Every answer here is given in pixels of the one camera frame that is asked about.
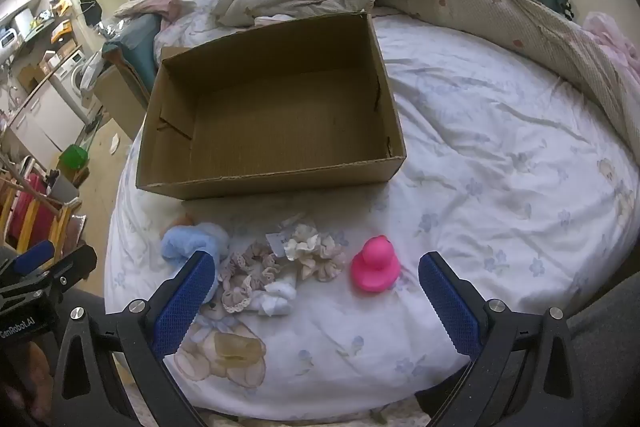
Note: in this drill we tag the person's grey pants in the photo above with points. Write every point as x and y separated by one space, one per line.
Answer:
605 347

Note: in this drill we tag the white fluffy scrunchie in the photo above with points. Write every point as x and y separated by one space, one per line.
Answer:
277 299

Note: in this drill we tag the black hanging garment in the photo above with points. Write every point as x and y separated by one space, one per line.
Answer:
90 9

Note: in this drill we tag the white floral bed sheet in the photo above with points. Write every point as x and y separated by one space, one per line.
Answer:
500 157

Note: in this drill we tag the grey bin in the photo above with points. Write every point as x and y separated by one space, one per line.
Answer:
64 191

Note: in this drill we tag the white washing machine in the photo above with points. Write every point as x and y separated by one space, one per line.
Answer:
75 74

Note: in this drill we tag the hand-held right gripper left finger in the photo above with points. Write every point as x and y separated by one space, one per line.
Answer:
182 302

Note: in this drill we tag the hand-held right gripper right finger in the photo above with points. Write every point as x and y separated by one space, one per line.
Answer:
450 307

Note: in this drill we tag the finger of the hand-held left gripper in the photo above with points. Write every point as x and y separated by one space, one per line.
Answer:
32 254
72 264

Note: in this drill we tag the blue fluffy scrunchie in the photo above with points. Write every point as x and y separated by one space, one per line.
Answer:
185 242

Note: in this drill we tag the white draped cloth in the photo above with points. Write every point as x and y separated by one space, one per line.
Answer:
92 69

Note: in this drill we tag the beige lace scrunchie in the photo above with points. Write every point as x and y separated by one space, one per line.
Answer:
245 267

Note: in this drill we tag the teal bed cushion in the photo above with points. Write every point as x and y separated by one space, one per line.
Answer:
142 42

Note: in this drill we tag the pink cloth on pillow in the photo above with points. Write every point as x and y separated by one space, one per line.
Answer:
160 2

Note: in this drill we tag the red suitcase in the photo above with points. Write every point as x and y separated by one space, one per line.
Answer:
30 212

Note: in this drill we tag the green bucket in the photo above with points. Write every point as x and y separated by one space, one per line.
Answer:
74 155

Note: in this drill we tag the cream scrunchie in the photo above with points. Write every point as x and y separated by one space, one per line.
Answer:
310 252

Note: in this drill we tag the pink crumpled cloth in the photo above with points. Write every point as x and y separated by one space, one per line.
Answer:
615 37

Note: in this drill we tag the white cabinet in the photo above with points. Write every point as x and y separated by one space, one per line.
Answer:
45 117

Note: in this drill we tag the white paper scrap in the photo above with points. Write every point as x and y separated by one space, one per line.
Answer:
115 144

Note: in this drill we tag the yellow wooden rack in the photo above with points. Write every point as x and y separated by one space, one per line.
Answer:
60 217

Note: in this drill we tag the pink rubber duck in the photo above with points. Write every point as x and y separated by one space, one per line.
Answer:
372 267

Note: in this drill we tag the orange box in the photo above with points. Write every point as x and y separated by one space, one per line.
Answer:
62 31

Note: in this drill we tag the cardboard box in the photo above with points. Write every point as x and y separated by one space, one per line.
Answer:
280 127

